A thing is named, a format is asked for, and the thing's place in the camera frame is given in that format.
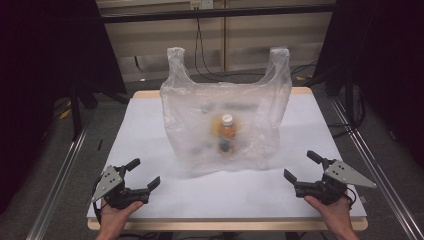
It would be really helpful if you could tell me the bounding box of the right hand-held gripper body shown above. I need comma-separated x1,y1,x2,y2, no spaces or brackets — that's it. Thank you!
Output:
293,158,378,206

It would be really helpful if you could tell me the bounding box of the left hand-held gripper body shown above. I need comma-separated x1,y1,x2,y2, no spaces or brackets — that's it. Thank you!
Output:
91,165,150,211

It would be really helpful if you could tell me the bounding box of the clear plastic bag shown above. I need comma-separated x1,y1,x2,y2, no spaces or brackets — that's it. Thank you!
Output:
159,46,294,180

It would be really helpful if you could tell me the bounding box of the person's right hand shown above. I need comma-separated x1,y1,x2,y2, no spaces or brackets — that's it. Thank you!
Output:
303,195,360,240

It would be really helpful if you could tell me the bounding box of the person's left hand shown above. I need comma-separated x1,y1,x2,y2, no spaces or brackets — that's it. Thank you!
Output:
96,199,145,240

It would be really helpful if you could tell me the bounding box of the black metal stand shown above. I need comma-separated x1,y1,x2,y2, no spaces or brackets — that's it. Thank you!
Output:
324,66,368,132
67,78,98,142

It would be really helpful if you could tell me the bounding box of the orange bottle with white cap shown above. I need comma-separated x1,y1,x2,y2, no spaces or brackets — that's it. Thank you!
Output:
212,113,239,156

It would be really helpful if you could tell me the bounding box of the black curtain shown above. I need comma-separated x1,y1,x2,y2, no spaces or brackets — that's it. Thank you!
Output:
0,0,128,215
312,0,424,169

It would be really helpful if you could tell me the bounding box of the black horizontal bar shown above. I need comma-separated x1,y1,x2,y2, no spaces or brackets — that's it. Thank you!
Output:
99,3,338,24

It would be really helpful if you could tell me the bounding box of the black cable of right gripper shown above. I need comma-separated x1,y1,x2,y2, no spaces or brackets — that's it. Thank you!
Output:
345,187,358,210

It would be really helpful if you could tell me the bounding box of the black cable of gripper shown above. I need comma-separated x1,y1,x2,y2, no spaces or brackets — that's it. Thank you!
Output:
345,187,358,210
90,178,103,225

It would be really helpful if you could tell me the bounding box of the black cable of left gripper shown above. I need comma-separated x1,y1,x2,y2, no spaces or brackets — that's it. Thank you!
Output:
90,178,103,225

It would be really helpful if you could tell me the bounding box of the aluminium floor rail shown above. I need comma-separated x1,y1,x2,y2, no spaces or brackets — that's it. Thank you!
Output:
25,121,93,240
330,97,424,240

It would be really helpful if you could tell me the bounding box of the black wall cable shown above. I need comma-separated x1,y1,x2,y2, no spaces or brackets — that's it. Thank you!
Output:
193,17,268,83

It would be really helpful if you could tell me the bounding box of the white wall socket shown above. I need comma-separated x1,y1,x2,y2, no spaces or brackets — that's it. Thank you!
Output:
189,0,215,11

